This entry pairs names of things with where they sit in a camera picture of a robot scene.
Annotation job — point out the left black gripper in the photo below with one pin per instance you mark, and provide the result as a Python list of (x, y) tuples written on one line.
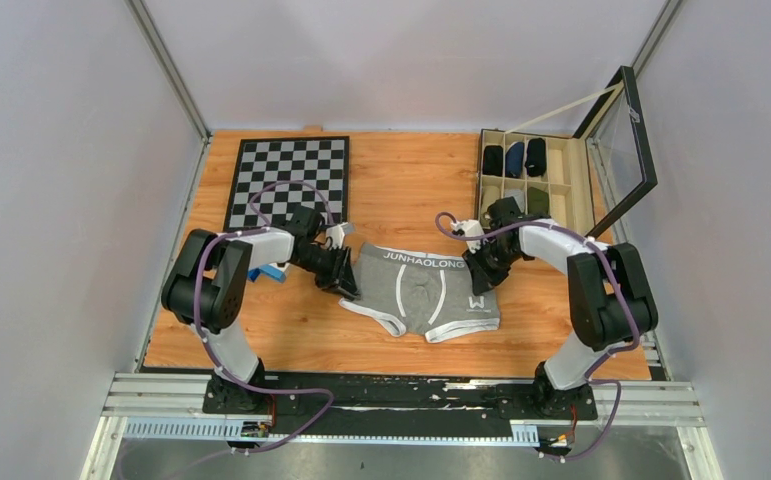
[(342, 267)]

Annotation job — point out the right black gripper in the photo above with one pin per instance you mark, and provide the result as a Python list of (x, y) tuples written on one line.
[(483, 279)]

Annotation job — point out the grey underwear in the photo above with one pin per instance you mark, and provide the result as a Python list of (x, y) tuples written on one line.
[(518, 196), (420, 293)]

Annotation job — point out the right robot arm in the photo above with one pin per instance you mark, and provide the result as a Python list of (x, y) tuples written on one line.
[(610, 301)]

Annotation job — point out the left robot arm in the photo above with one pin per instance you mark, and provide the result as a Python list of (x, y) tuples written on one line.
[(205, 291)]

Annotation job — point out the beige rolled underwear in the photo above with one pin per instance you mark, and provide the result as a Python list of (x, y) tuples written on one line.
[(490, 194)]

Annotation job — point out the grey rolled underwear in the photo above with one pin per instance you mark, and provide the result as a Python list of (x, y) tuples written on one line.
[(518, 196)]

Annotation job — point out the navy rolled underwear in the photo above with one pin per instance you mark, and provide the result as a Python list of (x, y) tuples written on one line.
[(514, 160)]

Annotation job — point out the black rolled underwear tall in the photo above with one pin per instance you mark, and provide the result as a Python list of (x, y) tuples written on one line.
[(535, 162)]

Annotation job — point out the blue white block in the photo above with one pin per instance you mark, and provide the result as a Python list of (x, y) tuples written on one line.
[(276, 272)]

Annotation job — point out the black white chessboard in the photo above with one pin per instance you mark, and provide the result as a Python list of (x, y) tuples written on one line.
[(274, 176)]

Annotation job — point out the black compartment storage box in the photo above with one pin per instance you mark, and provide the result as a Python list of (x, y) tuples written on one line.
[(595, 175)]

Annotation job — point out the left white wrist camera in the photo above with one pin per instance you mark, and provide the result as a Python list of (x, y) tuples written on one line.
[(336, 235)]

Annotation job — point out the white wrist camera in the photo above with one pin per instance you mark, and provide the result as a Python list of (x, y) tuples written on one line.
[(336, 235), (472, 233)]

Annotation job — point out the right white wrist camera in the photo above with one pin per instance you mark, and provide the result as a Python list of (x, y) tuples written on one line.
[(472, 233)]

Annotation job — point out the right aluminium frame post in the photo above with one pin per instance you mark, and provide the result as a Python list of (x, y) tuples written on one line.
[(660, 26)]

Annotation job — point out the aluminium frame post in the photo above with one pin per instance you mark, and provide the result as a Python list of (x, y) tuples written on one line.
[(660, 26), (152, 34)]

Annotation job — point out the left aluminium frame post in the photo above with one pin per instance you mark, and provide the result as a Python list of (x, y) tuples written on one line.
[(152, 34)]

